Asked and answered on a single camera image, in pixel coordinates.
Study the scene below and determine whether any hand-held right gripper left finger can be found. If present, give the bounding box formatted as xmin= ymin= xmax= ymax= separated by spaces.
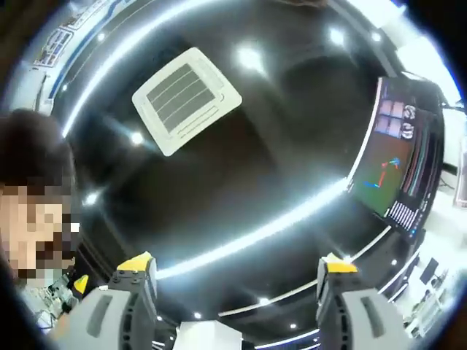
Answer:
xmin=57 ymin=250 xmax=159 ymax=350

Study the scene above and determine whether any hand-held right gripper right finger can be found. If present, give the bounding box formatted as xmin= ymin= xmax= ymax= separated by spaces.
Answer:
xmin=315 ymin=253 xmax=414 ymax=350

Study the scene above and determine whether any curved ceiling light strip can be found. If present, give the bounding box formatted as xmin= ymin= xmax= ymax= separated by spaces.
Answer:
xmin=217 ymin=225 xmax=433 ymax=318

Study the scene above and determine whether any small black monitor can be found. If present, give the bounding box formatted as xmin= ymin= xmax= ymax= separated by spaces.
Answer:
xmin=419 ymin=256 xmax=440 ymax=286

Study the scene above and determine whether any white pillar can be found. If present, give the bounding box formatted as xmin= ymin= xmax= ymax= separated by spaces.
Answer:
xmin=176 ymin=320 xmax=242 ymax=350

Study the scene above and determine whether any oval ceiling light strip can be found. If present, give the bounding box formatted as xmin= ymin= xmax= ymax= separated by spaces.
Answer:
xmin=60 ymin=0 xmax=388 ymax=281

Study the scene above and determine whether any large dark display screen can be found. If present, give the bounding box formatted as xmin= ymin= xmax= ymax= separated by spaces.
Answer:
xmin=347 ymin=76 xmax=445 ymax=244

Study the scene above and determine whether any white ceiling air conditioner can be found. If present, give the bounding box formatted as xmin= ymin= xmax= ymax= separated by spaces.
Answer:
xmin=131 ymin=47 xmax=244 ymax=158

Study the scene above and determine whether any wall poster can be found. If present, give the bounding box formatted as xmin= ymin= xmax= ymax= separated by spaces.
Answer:
xmin=31 ymin=0 xmax=123 ymax=69

